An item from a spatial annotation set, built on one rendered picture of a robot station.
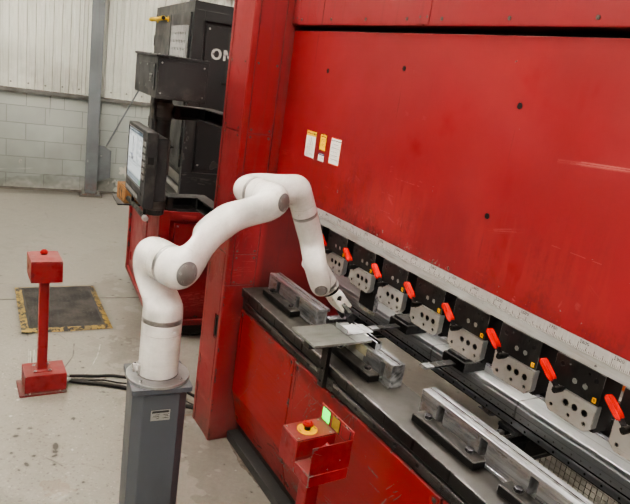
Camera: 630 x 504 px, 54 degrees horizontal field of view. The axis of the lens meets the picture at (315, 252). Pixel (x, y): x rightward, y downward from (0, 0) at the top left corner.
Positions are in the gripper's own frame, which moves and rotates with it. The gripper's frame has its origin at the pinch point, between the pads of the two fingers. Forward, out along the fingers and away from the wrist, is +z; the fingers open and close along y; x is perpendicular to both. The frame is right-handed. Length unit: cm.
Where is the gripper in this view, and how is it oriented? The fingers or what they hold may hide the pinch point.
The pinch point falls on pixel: (346, 315)
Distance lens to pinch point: 247.8
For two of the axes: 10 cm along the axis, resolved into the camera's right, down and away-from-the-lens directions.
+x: -7.5, 6.2, -2.2
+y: -4.9, -3.0, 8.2
